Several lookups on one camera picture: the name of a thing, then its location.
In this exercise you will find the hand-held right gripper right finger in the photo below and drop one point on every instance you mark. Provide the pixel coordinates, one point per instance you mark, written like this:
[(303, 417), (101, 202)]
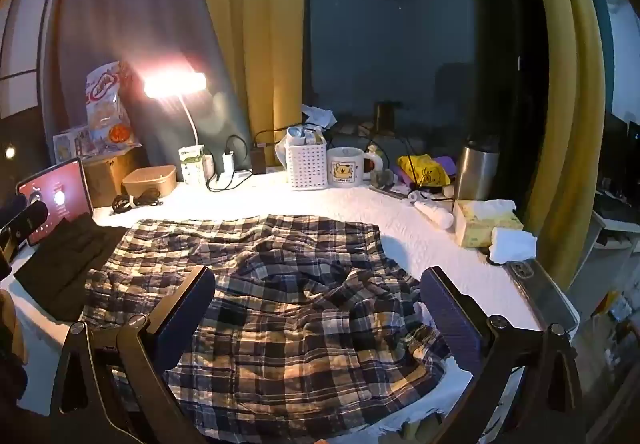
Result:
[(450, 319)]

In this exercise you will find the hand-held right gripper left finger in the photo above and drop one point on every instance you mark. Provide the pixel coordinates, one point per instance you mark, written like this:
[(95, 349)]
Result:
[(185, 319)]

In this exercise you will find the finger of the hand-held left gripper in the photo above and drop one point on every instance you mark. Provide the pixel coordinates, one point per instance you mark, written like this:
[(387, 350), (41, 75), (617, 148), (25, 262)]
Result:
[(6, 264), (27, 216)]

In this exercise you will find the plaid flannel shirt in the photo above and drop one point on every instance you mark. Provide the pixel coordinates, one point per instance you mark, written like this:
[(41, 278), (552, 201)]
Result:
[(300, 314)]

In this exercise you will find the person's left hand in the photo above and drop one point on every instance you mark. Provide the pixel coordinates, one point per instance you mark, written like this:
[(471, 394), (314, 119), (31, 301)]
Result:
[(9, 324)]

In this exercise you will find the tablet with red screen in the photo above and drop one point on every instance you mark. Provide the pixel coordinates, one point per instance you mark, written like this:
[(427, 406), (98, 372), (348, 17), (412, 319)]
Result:
[(60, 196)]

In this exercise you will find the black cloth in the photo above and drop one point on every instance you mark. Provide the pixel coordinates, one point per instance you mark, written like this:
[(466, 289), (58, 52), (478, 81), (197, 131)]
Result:
[(70, 264)]

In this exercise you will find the white quilted cover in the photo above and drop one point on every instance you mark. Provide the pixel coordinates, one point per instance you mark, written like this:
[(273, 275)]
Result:
[(425, 249)]

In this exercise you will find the small printed box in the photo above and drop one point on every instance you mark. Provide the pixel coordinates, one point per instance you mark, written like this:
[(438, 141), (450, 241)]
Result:
[(70, 144)]

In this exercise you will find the cardboard box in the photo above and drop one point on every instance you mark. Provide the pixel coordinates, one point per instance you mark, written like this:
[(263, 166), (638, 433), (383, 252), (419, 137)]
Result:
[(107, 174)]

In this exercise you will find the folded white tissue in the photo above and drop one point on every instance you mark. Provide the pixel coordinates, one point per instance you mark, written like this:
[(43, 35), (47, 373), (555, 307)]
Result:
[(512, 246)]

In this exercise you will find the yellow tissue pack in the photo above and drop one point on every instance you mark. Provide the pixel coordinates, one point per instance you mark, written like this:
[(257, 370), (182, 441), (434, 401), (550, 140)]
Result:
[(480, 226)]

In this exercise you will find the white tube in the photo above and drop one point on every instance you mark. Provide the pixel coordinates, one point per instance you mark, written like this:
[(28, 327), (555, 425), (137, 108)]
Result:
[(435, 214)]

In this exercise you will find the brown paper bowl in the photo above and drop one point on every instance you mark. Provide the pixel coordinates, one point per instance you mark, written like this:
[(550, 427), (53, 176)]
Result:
[(150, 181)]

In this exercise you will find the printed snack bag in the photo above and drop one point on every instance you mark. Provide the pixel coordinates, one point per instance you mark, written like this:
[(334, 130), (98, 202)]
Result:
[(107, 109)]

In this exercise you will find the steel tumbler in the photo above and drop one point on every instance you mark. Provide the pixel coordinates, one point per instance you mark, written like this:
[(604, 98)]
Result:
[(475, 174)]

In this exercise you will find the yellow bear print bag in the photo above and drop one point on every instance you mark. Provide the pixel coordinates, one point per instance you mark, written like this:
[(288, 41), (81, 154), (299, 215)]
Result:
[(425, 172)]

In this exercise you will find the white power strip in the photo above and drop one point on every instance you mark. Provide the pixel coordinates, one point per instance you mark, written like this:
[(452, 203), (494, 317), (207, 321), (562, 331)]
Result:
[(227, 174)]

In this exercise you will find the white and green box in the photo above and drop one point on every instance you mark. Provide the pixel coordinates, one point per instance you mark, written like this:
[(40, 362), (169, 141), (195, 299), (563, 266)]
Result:
[(191, 167)]

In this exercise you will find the purple pouch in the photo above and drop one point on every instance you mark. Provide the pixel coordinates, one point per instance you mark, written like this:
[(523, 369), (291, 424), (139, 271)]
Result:
[(447, 164)]

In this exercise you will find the small grey plush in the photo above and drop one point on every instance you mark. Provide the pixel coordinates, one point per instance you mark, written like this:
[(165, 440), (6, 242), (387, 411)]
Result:
[(382, 178)]

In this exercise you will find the black power adapter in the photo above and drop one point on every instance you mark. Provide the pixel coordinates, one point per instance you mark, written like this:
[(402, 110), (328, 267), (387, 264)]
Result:
[(258, 159)]

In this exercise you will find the white bear print mug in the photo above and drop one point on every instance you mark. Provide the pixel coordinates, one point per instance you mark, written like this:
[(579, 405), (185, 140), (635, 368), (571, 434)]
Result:
[(345, 169)]

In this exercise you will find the white plastic basket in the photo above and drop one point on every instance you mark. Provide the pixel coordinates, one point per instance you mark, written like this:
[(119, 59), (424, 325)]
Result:
[(306, 167)]

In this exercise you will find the white desk lamp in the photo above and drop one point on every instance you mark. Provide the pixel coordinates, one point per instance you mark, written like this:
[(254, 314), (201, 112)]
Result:
[(175, 83)]

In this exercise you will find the grey curtain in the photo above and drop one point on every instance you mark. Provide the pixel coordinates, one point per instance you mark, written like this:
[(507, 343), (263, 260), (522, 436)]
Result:
[(140, 9)]

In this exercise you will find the crumpled white paper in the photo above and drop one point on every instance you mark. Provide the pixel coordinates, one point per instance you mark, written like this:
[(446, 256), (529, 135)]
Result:
[(320, 117)]

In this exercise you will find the yellow curtain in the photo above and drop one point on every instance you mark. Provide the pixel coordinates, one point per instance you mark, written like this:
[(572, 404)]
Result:
[(570, 99), (255, 24)]

